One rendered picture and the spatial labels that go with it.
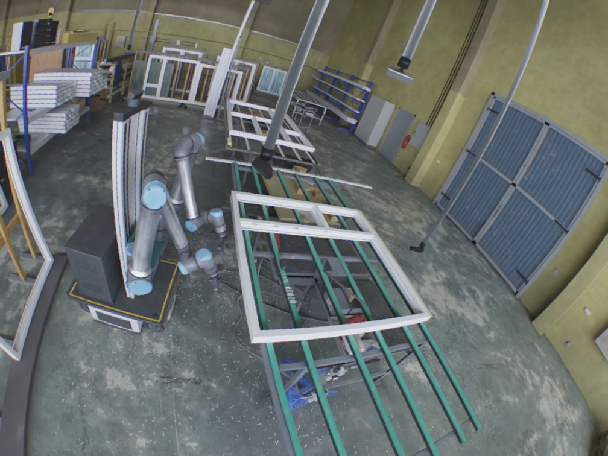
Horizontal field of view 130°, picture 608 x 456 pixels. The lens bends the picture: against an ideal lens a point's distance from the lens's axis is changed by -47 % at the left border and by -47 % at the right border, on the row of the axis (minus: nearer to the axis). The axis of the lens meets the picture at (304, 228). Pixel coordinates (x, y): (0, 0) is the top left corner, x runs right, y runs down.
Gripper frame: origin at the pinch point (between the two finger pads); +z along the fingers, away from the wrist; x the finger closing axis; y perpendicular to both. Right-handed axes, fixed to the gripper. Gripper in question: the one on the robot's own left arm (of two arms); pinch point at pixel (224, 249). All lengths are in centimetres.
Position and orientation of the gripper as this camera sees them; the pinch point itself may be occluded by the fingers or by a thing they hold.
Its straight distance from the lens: 212.6
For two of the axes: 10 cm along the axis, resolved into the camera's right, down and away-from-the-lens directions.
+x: 0.2, -4.6, 8.9
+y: 10.0, -0.5, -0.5
